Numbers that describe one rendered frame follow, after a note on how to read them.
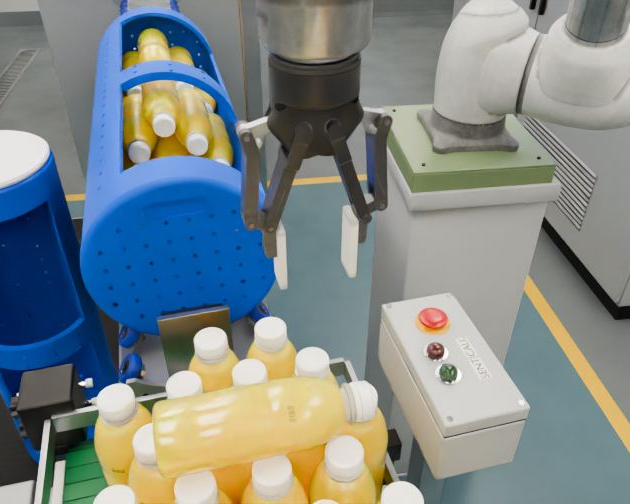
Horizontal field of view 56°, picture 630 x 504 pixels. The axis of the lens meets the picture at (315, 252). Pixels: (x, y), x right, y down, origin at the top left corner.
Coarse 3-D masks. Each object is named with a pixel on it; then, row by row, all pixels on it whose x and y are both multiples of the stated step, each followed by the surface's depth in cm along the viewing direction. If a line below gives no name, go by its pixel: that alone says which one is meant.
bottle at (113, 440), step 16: (128, 416) 65; (144, 416) 67; (96, 432) 66; (112, 432) 65; (128, 432) 65; (96, 448) 67; (112, 448) 65; (128, 448) 65; (112, 464) 66; (128, 464) 66; (112, 480) 68
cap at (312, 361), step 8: (304, 352) 70; (312, 352) 70; (320, 352) 70; (296, 360) 69; (304, 360) 69; (312, 360) 69; (320, 360) 69; (328, 360) 69; (296, 368) 69; (304, 368) 68; (312, 368) 68; (320, 368) 68; (328, 368) 69; (312, 376) 68; (320, 376) 68
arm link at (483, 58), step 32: (480, 0) 115; (448, 32) 117; (480, 32) 111; (512, 32) 110; (448, 64) 117; (480, 64) 113; (512, 64) 111; (448, 96) 120; (480, 96) 116; (512, 96) 114
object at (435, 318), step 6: (420, 312) 75; (426, 312) 75; (432, 312) 75; (438, 312) 75; (444, 312) 75; (420, 318) 74; (426, 318) 74; (432, 318) 74; (438, 318) 74; (444, 318) 74; (426, 324) 74; (432, 324) 73; (438, 324) 73; (444, 324) 74
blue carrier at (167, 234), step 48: (192, 48) 153; (96, 96) 118; (96, 144) 98; (240, 144) 115; (96, 192) 84; (144, 192) 77; (192, 192) 79; (240, 192) 81; (96, 240) 80; (144, 240) 82; (192, 240) 84; (240, 240) 86; (96, 288) 84; (144, 288) 86; (192, 288) 88; (240, 288) 91
